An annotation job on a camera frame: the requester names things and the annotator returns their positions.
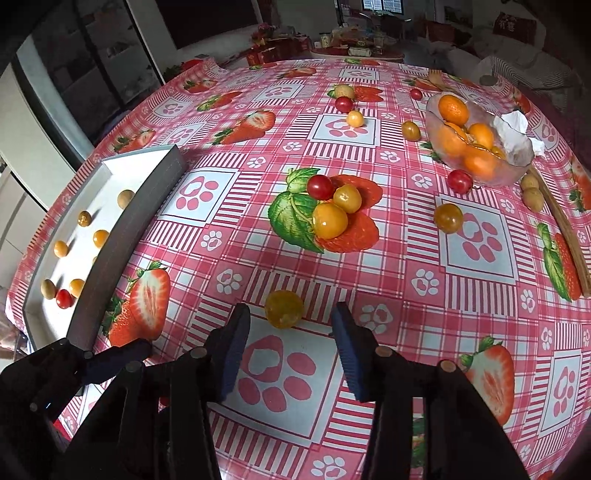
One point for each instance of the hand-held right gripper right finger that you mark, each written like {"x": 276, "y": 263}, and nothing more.
{"x": 349, "y": 355}

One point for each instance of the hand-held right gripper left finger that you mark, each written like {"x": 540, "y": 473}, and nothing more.
{"x": 233, "y": 350}

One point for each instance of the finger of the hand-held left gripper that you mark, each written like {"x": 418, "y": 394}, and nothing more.
{"x": 117, "y": 362}

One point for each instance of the yellow cherry tomato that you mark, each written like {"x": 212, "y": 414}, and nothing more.
{"x": 60, "y": 248}
{"x": 410, "y": 130}
{"x": 100, "y": 237}
{"x": 329, "y": 221}
{"x": 76, "y": 286}
{"x": 354, "y": 118}
{"x": 284, "y": 308}
{"x": 347, "y": 198}

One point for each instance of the red cherry tomato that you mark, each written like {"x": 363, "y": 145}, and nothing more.
{"x": 343, "y": 104}
{"x": 64, "y": 298}
{"x": 320, "y": 186}
{"x": 416, "y": 94}
{"x": 460, "y": 181}

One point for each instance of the brownish cherry tomato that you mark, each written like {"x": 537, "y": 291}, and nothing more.
{"x": 448, "y": 218}
{"x": 84, "y": 218}

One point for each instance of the white foam tray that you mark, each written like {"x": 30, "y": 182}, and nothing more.
{"x": 115, "y": 180}

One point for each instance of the pink checked strawberry tablecloth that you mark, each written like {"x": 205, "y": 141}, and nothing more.
{"x": 397, "y": 258}

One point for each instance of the orange tangerine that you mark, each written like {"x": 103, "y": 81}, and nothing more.
{"x": 450, "y": 144}
{"x": 453, "y": 110}
{"x": 480, "y": 165}
{"x": 481, "y": 135}

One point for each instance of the clear glass bowl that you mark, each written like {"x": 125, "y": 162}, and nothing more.
{"x": 508, "y": 170}

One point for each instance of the long wooden back scratcher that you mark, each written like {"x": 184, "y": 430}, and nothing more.
{"x": 565, "y": 240}

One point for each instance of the crumpled white tissue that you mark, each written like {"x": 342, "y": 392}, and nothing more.
{"x": 512, "y": 134}

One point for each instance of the red plastic stool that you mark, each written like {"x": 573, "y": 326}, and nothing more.
{"x": 191, "y": 64}

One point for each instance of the red gift box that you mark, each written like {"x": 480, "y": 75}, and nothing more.
{"x": 277, "y": 53}

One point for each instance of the white low round table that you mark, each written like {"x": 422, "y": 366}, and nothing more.
{"x": 355, "y": 54}

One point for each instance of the dark glass door cabinet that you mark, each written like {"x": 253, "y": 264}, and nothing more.
{"x": 92, "y": 60}

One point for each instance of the white tv cabinet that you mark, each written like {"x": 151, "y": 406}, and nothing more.
{"x": 217, "y": 46}

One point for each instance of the white electric fan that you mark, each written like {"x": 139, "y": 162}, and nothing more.
{"x": 487, "y": 79}

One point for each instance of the pile of snacks and bottles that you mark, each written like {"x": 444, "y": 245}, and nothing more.
{"x": 355, "y": 37}

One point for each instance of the flower bouquet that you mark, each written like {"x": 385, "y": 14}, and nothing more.
{"x": 272, "y": 34}

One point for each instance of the black television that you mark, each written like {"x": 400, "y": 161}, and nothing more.
{"x": 207, "y": 18}

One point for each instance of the white sofa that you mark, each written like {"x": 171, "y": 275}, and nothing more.
{"x": 508, "y": 50}

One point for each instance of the barred window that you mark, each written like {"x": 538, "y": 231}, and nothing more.
{"x": 383, "y": 5}

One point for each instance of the red printed cushion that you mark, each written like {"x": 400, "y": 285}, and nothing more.
{"x": 515, "y": 24}

